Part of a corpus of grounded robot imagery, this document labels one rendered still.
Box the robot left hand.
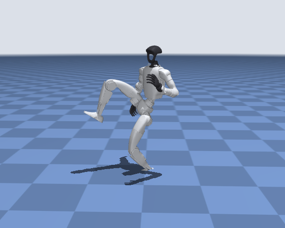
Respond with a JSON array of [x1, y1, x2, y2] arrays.
[[146, 74, 162, 92]]

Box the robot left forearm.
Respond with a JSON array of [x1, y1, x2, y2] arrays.
[[160, 85, 179, 97]]

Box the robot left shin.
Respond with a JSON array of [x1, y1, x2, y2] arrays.
[[130, 148, 151, 170]]

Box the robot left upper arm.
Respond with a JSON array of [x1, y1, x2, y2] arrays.
[[159, 69, 178, 97]]

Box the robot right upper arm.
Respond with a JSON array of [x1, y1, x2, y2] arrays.
[[135, 67, 144, 91]]

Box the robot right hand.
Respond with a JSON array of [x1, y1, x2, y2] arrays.
[[130, 105, 137, 116]]

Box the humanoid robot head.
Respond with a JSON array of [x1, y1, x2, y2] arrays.
[[146, 46, 162, 67]]

